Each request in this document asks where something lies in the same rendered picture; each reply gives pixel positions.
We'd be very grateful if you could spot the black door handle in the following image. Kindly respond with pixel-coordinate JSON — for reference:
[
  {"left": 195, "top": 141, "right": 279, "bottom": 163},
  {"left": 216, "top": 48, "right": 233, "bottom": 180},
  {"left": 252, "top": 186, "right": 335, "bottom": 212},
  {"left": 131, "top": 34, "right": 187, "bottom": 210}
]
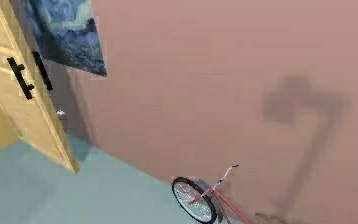
[
  {"left": 6, "top": 56, "right": 36, "bottom": 101},
  {"left": 31, "top": 50, "right": 54, "bottom": 92}
]

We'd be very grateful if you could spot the blue framed wall painting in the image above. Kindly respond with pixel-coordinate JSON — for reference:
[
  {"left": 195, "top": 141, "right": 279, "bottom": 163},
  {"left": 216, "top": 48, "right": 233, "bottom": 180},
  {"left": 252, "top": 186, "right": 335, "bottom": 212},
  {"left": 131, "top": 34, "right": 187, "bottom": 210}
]
[{"left": 21, "top": 0, "right": 108, "bottom": 78}]

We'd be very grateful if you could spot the light wooden room door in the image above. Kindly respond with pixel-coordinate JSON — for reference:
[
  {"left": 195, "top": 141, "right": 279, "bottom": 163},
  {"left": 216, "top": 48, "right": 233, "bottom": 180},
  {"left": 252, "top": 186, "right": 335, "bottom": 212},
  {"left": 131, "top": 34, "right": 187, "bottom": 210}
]
[{"left": 0, "top": 0, "right": 81, "bottom": 175}]

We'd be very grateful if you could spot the red bicycle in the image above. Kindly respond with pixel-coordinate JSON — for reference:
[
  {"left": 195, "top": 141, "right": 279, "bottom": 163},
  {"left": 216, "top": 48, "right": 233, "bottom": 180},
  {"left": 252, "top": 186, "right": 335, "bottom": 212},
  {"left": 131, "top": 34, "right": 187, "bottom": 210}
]
[{"left": 171, "top": 163, "right": 288, "bottom": 224}]

